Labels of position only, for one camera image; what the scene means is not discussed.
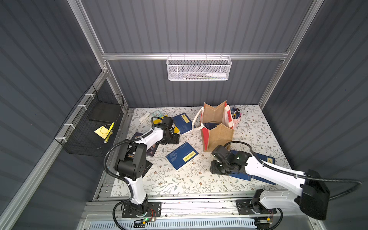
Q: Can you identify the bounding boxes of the blue book Yuewei notes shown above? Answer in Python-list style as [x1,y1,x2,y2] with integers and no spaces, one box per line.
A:
[166,142,198,170]

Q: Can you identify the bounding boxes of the yellow pen in basket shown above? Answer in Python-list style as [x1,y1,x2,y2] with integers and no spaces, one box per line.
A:
[104,122,115,143]

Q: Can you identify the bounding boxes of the white eraser block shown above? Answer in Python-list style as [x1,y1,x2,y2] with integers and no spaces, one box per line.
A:
[139,112,150,124]

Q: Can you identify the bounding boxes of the black tray in basket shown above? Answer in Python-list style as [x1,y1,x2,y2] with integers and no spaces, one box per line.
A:
[89,102,121,123]

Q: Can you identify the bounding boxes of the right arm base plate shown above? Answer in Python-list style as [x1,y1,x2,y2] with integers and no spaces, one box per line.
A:
[235,199,278,216]

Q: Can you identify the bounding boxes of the white wire mesh basket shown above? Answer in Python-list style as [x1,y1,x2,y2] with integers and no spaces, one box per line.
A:
[166,55,232,81]

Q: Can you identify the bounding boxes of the blue book Yuanqu 300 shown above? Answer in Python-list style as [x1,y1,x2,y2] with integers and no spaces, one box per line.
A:
[230,150,252,181]

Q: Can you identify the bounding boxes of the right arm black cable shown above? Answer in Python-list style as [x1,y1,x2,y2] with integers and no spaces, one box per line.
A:
[223,140,362,230]

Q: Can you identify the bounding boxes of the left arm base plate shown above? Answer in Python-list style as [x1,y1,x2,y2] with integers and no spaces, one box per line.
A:
[121,202,162,218]

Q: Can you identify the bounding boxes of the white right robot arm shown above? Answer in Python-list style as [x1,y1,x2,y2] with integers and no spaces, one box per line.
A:
[210,145,330,220]

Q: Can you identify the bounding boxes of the yellow sticky note pad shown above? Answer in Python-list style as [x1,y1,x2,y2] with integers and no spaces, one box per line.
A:
[94,126,110,139]

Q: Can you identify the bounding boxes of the dark portrait book lower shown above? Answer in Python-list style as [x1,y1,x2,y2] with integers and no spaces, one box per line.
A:
[142,160,153,178]

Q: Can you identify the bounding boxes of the dark portrait book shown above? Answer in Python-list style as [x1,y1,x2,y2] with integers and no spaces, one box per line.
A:
[142,160,153,178]
[132,132,159,157]

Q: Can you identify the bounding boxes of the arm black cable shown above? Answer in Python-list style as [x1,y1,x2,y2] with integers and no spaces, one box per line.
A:
[103,115,164,230]
[223,140,362,230]

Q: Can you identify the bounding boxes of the small teal card box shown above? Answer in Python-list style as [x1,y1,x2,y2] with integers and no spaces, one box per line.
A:
[151,110,164,120]

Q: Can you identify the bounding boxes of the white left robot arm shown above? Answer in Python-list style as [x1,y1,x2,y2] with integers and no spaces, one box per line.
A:
[114,117,180,205]

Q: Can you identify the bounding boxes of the black wire wall basket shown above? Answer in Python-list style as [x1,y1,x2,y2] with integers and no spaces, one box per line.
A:
[55,86,124,157]

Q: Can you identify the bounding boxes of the burlap canvas bag red panel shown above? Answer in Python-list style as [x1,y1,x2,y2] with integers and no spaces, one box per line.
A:
[192,101,234,152]

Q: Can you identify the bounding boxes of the pink pen holder cup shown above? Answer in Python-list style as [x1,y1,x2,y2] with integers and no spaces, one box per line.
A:
[231,104,242,129]

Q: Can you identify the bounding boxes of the dark portrait book upper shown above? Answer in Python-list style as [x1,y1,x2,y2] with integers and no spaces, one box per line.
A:
[132,132,159,157]

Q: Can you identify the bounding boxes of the blue book Guiguzi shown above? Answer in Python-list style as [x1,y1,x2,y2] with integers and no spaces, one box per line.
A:
[251,153,276,186]

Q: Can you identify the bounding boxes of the white marker in basket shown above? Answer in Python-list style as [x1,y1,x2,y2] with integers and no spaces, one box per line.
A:
[206,72,227,79]

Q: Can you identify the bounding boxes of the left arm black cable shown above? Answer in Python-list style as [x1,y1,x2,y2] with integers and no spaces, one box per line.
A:
[103,115,164,230]

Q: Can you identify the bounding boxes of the yellow cartoon cover book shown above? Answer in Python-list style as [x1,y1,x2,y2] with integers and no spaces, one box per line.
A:
[151,116,180,134]

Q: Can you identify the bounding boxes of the blue book Shijing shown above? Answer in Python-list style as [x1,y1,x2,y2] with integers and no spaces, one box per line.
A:
[203,123,219,130]

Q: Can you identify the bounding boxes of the blue book near bag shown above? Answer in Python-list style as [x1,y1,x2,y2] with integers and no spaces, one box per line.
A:
[173,113,192,135]

